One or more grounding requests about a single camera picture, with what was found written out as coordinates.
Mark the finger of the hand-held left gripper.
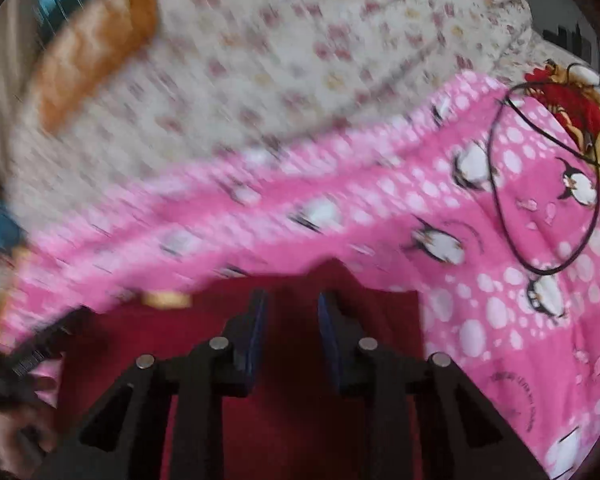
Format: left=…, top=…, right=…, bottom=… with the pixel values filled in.
left=0, top=305, right=94, bottom=377

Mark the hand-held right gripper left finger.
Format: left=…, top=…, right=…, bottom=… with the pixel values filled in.
left=34, top=289, right=269, bottom=480

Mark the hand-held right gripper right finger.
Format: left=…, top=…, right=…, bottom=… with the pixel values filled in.
left=317, top=290, right=552, bottom=480

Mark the dark red sweater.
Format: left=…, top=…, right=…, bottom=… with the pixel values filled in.
left=55, top=257, right=427, bottom=480

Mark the person's left hand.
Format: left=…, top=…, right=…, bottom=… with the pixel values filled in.
left=0, top=375, right=62, bottom=476

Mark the pink penguin print blanket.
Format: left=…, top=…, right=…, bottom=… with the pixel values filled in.
left=0, top=70, right=600, bottom=480

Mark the beige curtain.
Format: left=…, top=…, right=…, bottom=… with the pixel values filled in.
left=0, top=0, right=43, bottom=173

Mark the floral print quilt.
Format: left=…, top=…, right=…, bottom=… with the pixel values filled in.
left=5, top=0, right=534, bottom=223

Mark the orange checkered cushion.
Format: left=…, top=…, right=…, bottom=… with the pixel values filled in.
left=32, top=0, right=162, bottom=134

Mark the yellow red printed blanket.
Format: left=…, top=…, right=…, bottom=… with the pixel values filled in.
left=524, top=57, right=600, bottom=177

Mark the black cable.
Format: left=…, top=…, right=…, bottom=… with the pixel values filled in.
left=486, top=62, right=600, bottom=277

